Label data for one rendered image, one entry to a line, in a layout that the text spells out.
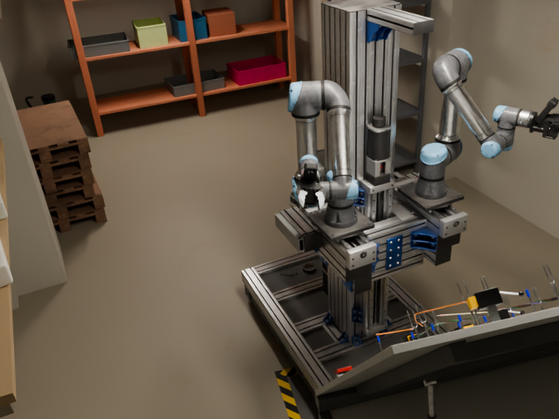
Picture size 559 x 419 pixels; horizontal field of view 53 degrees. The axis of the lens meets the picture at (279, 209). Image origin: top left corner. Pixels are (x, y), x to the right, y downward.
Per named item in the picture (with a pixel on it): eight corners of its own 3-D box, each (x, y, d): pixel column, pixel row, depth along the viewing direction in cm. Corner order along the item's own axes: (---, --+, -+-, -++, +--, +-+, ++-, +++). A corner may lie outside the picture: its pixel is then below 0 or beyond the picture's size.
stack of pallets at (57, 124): (14, 188, 557) (-12, 115, 517) (91, 170, 582) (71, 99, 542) (18, 245, 466) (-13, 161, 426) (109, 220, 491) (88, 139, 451)
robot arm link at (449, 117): (426, 165, 269) (435, 52, 241) (440, 154, 279) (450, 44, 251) (449, 171, 262) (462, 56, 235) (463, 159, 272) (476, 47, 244)
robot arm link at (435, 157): (414, 174, 262) (416, 149, 255) (427, 165, 270) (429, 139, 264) (437, 181, 255) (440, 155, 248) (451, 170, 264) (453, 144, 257)
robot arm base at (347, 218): (318, 216, 255) (317, 197, 250) (346, 207, 260) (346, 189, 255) (333, 231, 243) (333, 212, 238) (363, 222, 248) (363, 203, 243)
